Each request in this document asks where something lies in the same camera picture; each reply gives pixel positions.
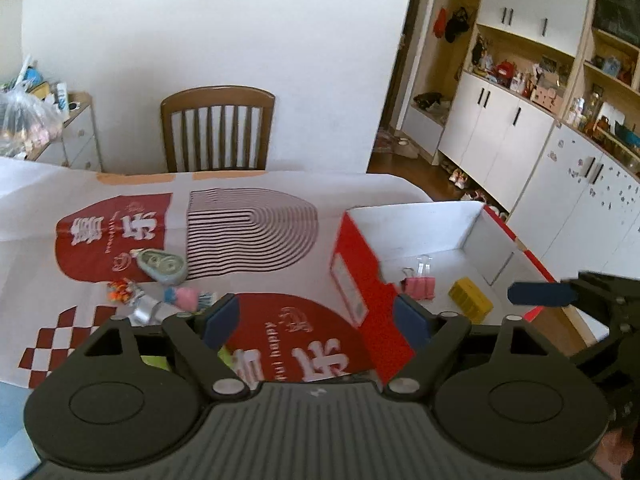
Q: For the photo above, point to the white wall cabinet unit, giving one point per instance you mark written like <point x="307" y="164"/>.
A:
<point x="500" y="125"/>

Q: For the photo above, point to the pink binder clip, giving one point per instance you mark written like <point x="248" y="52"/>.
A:
<point x="417" y="287"/>

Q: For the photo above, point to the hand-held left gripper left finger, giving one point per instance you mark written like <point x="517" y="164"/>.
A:
<point x="222" y="322"/>

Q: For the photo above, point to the small yellow box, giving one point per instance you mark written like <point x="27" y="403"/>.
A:
<point x="470" y="300"/>

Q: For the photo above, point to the patterned door rug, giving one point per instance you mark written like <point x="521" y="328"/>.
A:
<point x="384" y="142"/>

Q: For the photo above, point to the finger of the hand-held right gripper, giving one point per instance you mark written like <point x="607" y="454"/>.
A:
<point x="537" y="294"/>

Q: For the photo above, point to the shelf clutter of toys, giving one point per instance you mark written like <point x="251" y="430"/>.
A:
<point x="520" y="77"/>

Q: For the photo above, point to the brown wooden chair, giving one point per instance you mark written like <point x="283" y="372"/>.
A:
<point x="217" y="97"/>

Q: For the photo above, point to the black hanging bag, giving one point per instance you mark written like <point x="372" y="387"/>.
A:
<point x="456" y="25"/>

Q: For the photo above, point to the clear plastic bag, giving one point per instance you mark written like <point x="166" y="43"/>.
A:
<point x="27" y="120"/>

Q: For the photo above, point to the white drawer cabinet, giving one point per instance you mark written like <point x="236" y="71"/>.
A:
<point x="80" y="135"/>

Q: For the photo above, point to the red hanging bag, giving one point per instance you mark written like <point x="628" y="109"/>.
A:
<point x="439" y="22"/>

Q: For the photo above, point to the red cardboard box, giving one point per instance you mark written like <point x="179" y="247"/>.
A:
<point x="360" y="280"/>

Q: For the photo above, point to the pink and blue small toy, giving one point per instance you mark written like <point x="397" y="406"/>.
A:
<point x="187" y="297"/>

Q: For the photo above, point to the row of shoes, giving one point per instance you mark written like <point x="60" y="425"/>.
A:
<point x="459" y="178"/>

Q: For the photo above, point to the pale slippers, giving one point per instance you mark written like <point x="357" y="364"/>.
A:
<point x="407" y="149"/>

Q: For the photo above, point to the green chalkboard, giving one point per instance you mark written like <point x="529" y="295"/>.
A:
<point x="617" y="5"/>

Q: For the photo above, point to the dark shoes on shelf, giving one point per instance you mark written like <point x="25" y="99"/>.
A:
<point x="430" y="101"/>

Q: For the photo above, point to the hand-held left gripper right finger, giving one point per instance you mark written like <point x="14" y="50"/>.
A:
<point x="407" y="322"/>

